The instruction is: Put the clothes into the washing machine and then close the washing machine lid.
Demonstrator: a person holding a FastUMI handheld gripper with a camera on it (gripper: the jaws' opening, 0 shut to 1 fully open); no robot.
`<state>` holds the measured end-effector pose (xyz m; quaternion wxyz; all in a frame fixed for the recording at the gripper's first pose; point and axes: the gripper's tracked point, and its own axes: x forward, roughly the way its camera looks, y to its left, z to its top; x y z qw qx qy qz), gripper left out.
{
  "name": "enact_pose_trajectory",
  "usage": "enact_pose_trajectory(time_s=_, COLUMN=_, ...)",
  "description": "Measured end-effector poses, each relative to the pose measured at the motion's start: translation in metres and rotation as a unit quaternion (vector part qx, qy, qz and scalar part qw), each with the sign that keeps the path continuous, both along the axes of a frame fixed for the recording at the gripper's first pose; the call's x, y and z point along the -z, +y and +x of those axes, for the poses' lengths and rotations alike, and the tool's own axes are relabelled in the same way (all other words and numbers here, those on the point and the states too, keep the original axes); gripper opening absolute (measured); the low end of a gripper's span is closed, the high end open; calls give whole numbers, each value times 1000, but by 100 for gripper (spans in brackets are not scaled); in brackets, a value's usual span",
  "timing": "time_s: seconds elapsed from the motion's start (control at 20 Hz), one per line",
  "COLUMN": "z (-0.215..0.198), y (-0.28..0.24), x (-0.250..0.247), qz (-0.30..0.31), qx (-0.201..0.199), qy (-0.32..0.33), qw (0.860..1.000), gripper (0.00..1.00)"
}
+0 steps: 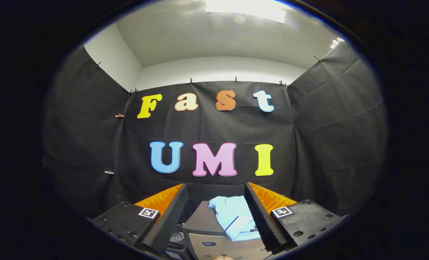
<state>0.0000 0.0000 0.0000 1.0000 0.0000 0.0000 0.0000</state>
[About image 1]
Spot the black backdrop cloth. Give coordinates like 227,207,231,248
43,40,387,218

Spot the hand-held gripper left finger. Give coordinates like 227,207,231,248
90,183,189,257

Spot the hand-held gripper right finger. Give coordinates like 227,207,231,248
244,182,346,253

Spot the light blue shirt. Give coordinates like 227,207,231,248
208,196,262,242

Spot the grey washing machine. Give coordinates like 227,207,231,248
164,217,195,260

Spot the row of black clips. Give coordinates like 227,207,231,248
94,55,322,95

